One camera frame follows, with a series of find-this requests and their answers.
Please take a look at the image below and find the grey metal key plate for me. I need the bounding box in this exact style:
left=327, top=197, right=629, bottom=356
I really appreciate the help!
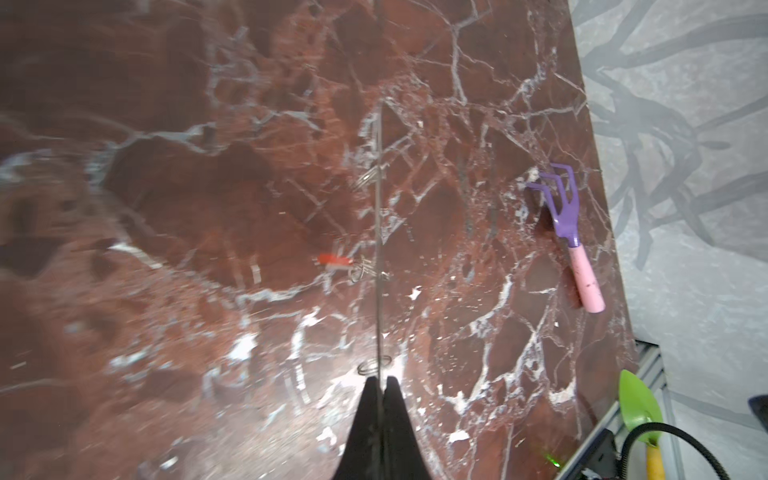
left=374, top=100, right=384, bottom=390

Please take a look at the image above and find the purple pink toy rake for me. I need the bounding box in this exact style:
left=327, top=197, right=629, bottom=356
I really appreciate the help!
left=526, top=163, right=606, bottom=314

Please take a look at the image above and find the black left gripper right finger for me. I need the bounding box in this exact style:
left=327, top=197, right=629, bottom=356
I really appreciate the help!
left=382, top=376, right=431, bottom=480

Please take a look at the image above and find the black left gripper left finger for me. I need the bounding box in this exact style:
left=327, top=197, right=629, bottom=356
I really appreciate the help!
left=332, top=376, right=381, bottom=480

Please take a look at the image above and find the small red tag key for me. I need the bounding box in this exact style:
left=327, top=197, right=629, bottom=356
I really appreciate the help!
left=316, top=254, right=355, bottom=269

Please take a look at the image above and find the black corrugated right cable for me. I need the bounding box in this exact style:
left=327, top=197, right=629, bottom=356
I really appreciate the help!
left=619, top=421, right=732, bottom=480

